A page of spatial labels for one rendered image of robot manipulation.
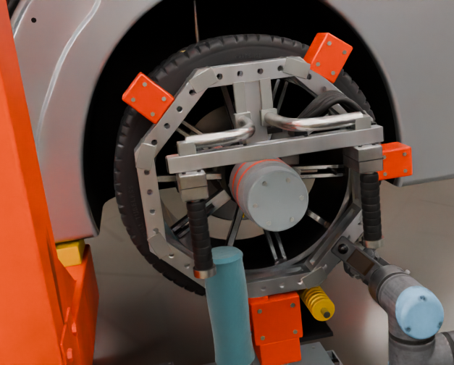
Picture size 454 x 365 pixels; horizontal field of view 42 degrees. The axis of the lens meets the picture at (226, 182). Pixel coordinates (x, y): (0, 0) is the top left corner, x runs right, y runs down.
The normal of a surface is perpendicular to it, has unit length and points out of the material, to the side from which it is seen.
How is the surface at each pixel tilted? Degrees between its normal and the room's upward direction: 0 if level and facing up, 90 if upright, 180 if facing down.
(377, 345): 0
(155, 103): 90
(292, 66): 90
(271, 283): 90
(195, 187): 90
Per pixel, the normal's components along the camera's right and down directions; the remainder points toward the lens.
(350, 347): -0.11, -0.96
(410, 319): 0.18, 0.15
